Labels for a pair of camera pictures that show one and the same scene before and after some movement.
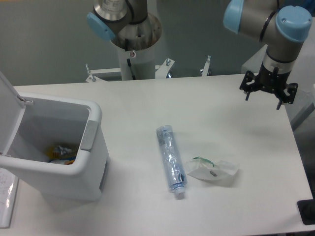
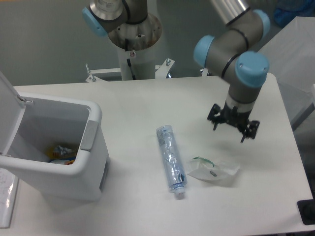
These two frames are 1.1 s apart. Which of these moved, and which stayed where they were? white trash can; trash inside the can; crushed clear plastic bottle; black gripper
Moved: black gripper
Stayed: white trash can; crushed clear plastic bottle; trash inside the can
